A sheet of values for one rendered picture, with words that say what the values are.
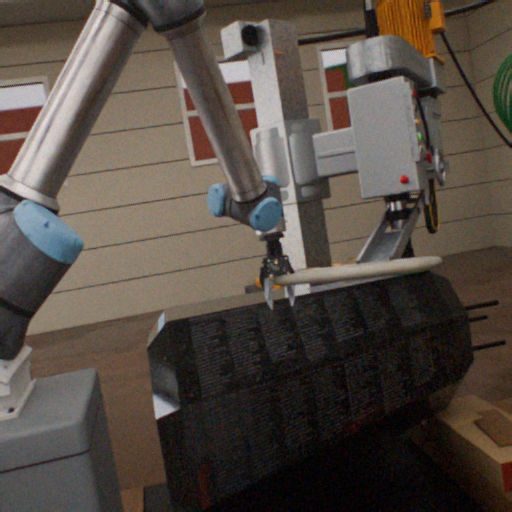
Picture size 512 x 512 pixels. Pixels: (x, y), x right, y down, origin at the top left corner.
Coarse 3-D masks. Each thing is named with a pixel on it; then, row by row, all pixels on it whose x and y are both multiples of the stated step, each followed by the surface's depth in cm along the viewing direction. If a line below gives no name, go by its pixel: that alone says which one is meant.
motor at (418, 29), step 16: (384, 0) 276; (400, 0) 271; (416, 0) 270; (384, 16) 276; (400, 16) 272; (416, 16) 271; (432, 16) 273; (384, 32) 278; (400, 32) 272; (416, 32) 271; (432, 32) 277; (416, 48) 273; (432, 48) 274
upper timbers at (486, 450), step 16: (464, 400) 242; (480, 400) 239; (432, 432) 237; (448, 432) 221; (464, 432) 212; (480, 432) 210; (464, 448) 209; (480, 448) 198; (496, 448) 196; (480, 464) 199; (496, 464) 188; (496, 480) 190
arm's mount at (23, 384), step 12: (24, 348) 128; (0, 360) 111; (12, 360) 115; (24, 360) 124; (0, 372) 107; (12, 372) 109; (24, 372) 123; (0, 384) 107; (12, 384) 110; (24, 384) 121; (0, 396) 108; (12, 396) 110; (24, 396) 117; (0, 408) 108; (12, 408) 108; (0, 420) 107
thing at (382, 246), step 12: (420, 192) 246; (420, 204) 238; (384, 216) 229; (384, 228) 227; (408, 228) 214; (372, 240) 210; (384, 240) 217; (396, 240) 214; (408, 240) 211; (372, 252) 209; (384, 252) 206; (396, 252) 194; (360, 264) 194
